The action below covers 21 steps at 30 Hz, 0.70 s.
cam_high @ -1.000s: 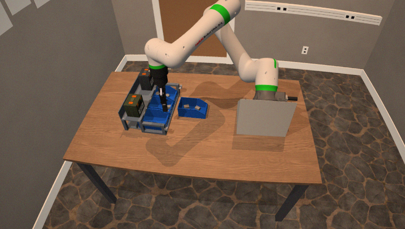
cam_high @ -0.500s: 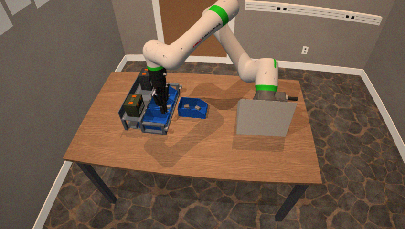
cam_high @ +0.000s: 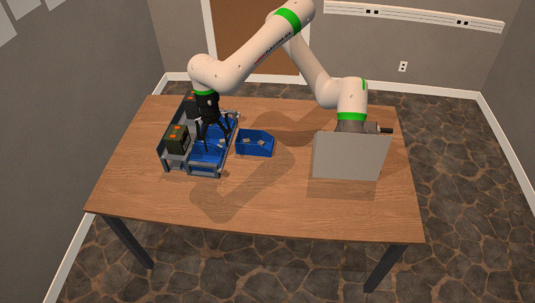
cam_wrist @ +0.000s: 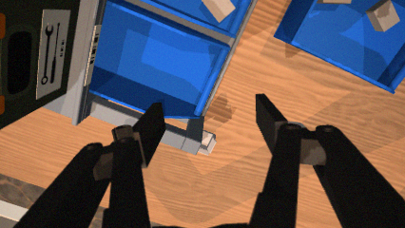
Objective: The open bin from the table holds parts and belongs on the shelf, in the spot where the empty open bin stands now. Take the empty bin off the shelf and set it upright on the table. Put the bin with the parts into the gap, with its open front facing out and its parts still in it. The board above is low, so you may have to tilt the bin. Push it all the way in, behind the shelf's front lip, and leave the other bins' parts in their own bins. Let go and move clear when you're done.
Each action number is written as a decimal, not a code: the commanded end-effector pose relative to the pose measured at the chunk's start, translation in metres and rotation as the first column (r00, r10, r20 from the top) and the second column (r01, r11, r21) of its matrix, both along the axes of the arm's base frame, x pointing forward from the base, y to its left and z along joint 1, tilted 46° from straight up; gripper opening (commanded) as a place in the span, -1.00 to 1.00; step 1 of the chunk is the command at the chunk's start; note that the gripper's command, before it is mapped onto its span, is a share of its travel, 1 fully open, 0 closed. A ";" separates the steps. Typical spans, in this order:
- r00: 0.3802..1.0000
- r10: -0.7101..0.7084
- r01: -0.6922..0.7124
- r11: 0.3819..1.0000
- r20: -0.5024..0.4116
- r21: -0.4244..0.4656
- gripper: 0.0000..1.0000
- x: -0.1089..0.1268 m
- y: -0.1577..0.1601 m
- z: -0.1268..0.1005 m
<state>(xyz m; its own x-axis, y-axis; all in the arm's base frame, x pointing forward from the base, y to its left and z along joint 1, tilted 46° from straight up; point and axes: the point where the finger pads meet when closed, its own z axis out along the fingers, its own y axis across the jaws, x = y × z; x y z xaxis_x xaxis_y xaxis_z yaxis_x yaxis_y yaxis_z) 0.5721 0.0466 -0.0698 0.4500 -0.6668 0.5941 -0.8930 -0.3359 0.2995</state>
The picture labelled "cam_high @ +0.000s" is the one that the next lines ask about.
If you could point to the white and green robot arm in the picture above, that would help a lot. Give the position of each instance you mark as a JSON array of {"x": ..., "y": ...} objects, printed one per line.
[{"x": 282, "y": 27}]

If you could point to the grey metal shelf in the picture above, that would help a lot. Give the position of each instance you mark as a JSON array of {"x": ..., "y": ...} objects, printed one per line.
[{"x": 180, "y": 118}]

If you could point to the blue bin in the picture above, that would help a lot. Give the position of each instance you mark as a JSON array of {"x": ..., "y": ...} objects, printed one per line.
[
  {"x": 231, "y": 122},
  {"x": 199, "y": 154},
  {"x": 213, "y": 137},
  {"x": 253, "y": 148}
]

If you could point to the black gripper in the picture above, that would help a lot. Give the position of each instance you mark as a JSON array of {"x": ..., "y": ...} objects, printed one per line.
[{"x": 211, "y": 115}]

